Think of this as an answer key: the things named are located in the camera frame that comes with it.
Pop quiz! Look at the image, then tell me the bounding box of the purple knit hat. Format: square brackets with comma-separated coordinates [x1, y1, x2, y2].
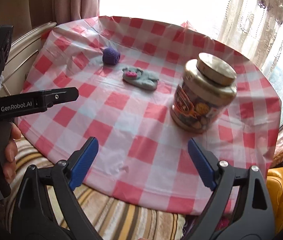
[102, 47, 121, 66]

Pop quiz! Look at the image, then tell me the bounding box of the grey pig plush sock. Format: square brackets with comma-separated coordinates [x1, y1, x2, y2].
[122, 67, 159, 91]

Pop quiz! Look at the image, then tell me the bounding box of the person left hand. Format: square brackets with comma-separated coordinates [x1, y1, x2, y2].
[0, 122, 22, 196]

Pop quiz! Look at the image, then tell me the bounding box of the red white checkered tablecloth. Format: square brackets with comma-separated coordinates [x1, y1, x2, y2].
[17, 16, 280, 215]

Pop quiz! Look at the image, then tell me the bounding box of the pink patterned curtain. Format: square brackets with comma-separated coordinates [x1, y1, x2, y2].
[0, 0, 101, 36]

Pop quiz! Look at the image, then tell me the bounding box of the gold lidded snack jar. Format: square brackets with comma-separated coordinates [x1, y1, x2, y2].
[170, 53, 237, 134]

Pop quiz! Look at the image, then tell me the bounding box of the lace sheer curtain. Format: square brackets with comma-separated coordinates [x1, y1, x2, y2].
[218, 0, 283, 68]

